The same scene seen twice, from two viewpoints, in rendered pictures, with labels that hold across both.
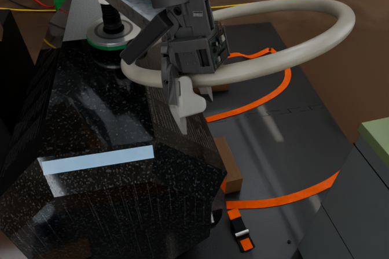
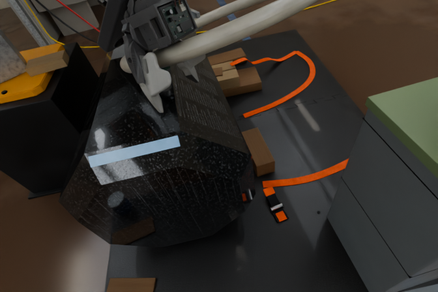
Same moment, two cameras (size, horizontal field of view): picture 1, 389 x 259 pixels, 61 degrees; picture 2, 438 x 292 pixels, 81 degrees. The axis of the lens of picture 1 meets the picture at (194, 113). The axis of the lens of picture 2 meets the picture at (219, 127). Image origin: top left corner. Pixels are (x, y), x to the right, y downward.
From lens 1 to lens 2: 0.18 m
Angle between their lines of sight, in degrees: 7
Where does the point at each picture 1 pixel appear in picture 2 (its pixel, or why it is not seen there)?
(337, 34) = not seen: outside the picture
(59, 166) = (102, 159)
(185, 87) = (151, 64)
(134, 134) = (162, 128)
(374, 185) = (385, 155)
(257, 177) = (289, 159)
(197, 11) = not seen: outside the picture
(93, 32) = not seen: hidden behind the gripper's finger
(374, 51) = (391, 42)
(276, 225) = (307, 198)
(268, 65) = (232, 29)
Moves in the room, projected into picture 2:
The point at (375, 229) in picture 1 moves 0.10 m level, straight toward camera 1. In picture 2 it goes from (390, 197) to (372, 217)
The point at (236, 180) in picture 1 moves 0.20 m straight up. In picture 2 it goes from (269, 162) to (268, 142)
